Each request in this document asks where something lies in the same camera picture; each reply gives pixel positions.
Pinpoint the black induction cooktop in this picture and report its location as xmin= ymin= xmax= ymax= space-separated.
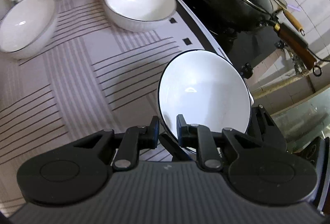
xmin=176 ymin=0 xmax=280 ymax=70

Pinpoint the striped table cloth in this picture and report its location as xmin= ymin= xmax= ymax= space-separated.
xmin=1 ymin=0 xmax=224 ymax=216

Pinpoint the white ribbed bowl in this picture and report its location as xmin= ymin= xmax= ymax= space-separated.
xmin=103 ymin=0 xmax=177 ymax=33
xmin=1 ymin=0 xmax=58 ymax=60
xmin=157 ymin=49 xmax=253 ymax=139

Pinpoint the black power cable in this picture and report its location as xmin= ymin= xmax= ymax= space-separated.
xmin=305 ymin=47 xmax=330 ymax=63

